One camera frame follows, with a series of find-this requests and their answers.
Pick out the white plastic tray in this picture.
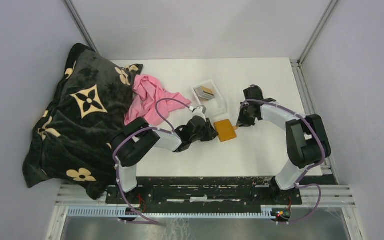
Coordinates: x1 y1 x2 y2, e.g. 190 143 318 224
191 79 229 122

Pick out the yellow leather card holder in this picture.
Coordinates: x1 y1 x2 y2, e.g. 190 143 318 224
214 119 237 143

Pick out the stack of credit cards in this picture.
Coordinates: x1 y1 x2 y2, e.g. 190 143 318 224
193 86 215 101

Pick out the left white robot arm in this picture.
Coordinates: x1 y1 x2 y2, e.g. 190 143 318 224
110 116 219 204

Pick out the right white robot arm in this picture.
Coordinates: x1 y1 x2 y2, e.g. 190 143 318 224
236 85 331 204

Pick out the pink cloth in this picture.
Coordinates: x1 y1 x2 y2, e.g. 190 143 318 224
124 74 191 126

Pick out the black floral blanket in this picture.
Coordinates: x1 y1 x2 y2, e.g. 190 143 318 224
22 43 144 200

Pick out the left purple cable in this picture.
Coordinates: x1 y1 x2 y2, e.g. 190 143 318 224
112 97 200 226

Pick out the purple cable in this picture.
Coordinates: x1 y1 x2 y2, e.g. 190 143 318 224
112 97 200 226
239 84 322 225

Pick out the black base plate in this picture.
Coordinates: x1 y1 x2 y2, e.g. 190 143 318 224
105 176 337 215

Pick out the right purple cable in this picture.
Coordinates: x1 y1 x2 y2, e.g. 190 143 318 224
239 84 322 225

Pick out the white slotted cable duct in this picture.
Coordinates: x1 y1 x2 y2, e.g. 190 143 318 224
67 206 275 220

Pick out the aluminium frame rail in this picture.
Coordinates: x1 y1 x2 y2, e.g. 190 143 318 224
290 59 356 209

